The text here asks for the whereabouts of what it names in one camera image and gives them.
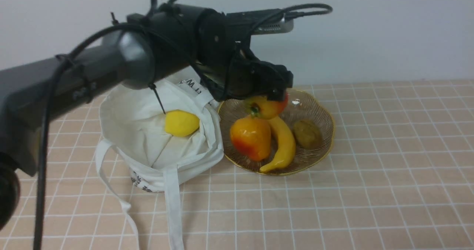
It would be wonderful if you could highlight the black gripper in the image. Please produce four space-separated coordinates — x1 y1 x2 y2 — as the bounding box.
196 11 294 101

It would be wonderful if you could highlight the red yellow apple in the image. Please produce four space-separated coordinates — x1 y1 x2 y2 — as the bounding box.
244 92 289 120

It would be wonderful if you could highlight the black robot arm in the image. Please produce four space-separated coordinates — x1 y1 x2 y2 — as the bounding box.
1 3 293 227

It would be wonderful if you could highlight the orange mango fruit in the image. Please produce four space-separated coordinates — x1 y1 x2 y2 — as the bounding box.
230 116 271 162

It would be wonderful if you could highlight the white cloth bag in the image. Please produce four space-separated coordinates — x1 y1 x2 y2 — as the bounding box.
95 79 224 250

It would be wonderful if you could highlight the brown kiwi fruit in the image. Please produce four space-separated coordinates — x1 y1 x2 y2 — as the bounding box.
293 119 323 149

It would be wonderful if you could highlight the yellow lemon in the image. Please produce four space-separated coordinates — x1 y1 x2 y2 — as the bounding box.
164 110 200 137

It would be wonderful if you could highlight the yellow banana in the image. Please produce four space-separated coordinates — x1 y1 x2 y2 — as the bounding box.
259 117 296 173

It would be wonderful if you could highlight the black cable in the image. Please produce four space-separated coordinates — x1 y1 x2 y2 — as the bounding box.
33 0 333 250

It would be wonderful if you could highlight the gold wire fruit basket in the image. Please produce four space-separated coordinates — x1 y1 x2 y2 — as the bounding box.
218 89 335 176

